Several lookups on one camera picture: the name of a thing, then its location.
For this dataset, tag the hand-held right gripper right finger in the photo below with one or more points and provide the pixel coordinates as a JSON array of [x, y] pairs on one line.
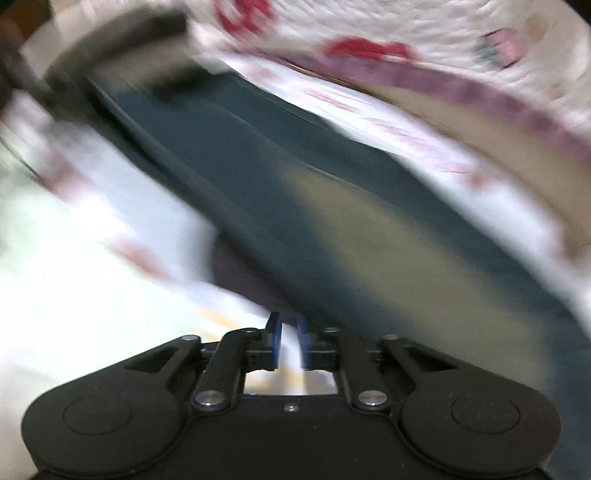
[[303, 341]]

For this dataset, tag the dark blue denim jeans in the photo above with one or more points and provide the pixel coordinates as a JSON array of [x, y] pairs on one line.
[[300, 207]]

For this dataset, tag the red bear print quilt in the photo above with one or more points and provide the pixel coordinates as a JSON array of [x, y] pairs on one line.
[[415, 27]]

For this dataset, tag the dark grey ribbed knit sweater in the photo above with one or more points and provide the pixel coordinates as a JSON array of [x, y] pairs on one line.
[[129, 46]]

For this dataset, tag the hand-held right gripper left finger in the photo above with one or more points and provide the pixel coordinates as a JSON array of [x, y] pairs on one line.
[[275, 339]]

